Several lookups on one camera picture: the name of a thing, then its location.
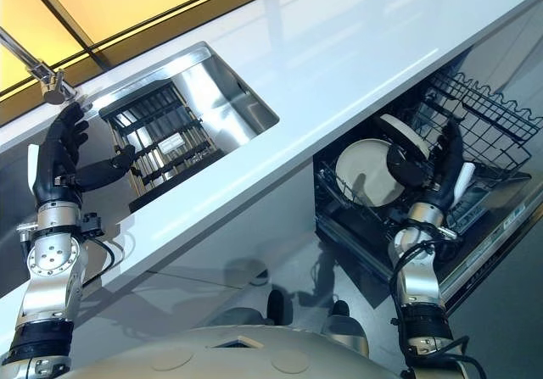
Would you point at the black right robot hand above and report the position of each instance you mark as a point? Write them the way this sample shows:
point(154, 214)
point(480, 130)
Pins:
point(403, 167)

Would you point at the small round white floor object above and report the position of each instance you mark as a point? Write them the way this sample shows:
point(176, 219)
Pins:
point(261, 278)

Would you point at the white plate with dark rim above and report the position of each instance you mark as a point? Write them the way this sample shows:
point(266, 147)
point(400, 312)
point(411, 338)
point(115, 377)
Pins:
point(413, 135)

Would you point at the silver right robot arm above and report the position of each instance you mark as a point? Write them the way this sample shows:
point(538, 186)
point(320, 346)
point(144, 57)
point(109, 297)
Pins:
point(418, 277)

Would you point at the large white round plate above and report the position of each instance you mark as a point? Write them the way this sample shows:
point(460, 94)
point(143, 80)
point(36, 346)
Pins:
point(360, 171)

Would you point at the robot right leg and foot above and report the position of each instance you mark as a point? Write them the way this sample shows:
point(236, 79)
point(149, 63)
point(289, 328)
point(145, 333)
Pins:
point(345, 328)

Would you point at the dark window frame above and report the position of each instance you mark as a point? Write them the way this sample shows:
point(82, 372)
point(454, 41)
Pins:
point(89, 46)

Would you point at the dark plate-holding dishwasher rack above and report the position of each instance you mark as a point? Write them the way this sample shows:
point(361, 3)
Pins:
point(339, 205)

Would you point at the stainless steel sink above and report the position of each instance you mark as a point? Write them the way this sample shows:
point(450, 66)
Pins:
point(237, 95)

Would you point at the stainless dishwasher door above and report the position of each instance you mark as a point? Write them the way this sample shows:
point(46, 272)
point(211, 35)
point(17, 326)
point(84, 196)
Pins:
point(492, 243)

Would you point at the robot leg and foot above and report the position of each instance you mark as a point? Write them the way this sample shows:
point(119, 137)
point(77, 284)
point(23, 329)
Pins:
point(345, 328)
point(275, 307)

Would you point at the chrome kitchen faucet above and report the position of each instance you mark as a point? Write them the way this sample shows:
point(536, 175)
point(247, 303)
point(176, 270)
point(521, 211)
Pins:
point(48, 82)

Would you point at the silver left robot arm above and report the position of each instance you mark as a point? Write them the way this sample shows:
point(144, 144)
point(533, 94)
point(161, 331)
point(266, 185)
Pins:
point(48, 260)

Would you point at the robot left leg and foot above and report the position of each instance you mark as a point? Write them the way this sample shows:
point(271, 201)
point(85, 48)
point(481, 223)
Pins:
point(275, 307)

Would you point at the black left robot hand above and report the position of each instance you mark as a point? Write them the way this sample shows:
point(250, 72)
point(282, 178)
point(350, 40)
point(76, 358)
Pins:
point(57, 171)

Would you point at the black slatted sink rack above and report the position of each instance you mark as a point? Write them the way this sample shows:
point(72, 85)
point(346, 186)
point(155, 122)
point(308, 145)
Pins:
point(169, 141)

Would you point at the silver robot torso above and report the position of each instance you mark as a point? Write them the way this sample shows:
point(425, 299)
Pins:
point(237, 353)

